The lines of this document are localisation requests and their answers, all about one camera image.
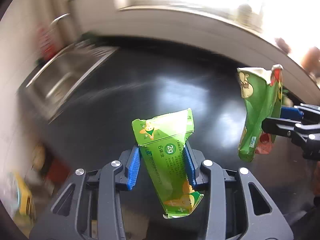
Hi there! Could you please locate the red dish soap bottle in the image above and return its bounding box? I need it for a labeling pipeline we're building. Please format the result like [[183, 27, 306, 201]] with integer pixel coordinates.
[[37, 24, 62, 61]]

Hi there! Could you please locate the green snack bag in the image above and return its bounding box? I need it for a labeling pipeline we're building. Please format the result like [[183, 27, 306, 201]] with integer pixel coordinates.
[[237, 64, 283, 162]]

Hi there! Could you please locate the chrome faucet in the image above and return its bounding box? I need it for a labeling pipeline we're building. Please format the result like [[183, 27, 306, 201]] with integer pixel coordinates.
[[49, 13, 70, 28]]

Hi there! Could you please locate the yellow box on floor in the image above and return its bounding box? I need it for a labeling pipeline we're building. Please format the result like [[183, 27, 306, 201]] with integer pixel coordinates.
[[9, 172, 36, 221]]

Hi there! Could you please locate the green carton box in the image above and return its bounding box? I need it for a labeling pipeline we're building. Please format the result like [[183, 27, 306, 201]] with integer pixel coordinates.
[[132, 108, 204, 219]]

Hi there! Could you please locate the stainless steel sink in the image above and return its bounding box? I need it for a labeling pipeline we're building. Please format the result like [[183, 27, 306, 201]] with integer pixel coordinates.
[[19, 44, 119, 123]]

